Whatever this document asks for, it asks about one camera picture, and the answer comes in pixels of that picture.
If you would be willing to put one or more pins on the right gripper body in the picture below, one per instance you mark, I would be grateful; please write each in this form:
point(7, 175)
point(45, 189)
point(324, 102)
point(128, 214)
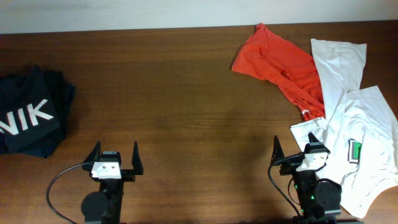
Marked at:
point(289, 167)

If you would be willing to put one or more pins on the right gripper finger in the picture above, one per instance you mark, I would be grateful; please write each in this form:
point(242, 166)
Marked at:
point(277, 153)
point(312, 138)

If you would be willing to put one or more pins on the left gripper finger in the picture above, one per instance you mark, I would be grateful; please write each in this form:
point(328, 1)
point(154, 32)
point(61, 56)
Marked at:
point(94, 155)
point(136, 160)

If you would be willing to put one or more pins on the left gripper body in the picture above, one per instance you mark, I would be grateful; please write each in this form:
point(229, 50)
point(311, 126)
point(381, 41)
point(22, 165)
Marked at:
point(125, 173)

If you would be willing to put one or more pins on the orange t-shirt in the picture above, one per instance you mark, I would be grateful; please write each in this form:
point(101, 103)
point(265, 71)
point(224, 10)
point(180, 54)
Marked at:
point(267, 56)

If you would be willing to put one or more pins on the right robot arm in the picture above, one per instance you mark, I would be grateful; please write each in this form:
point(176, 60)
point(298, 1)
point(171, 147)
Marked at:
point(319, 199)

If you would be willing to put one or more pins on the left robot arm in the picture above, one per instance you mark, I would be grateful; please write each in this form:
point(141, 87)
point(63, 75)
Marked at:
point(104, 205)

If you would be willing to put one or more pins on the white t-shirt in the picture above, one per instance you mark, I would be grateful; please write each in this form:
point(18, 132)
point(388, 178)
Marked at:
point(359, 127)

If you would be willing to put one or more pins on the folded dark navy t-shirt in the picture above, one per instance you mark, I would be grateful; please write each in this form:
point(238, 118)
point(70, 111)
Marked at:
point(34, 112)

